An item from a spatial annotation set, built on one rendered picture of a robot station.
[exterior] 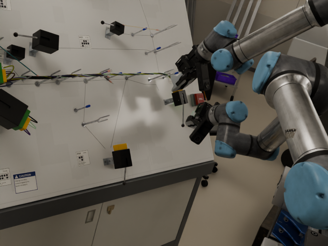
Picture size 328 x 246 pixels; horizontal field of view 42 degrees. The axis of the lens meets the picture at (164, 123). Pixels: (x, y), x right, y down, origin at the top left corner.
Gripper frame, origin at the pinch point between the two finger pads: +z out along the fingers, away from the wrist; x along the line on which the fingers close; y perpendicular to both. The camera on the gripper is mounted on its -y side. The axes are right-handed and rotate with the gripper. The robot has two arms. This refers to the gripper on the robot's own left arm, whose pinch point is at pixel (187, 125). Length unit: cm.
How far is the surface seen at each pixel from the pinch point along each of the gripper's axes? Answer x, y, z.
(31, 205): 42, -56, -17
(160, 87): 15.6, 9.8, 6.7
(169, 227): -28, -36, 32
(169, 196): -15.2, -25.8, 19.0
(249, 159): -165, 82, 206
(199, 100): -4.2, 16.7, 9.9
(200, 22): -169, 407, 572
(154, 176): 2.5, -25.0, 0.8
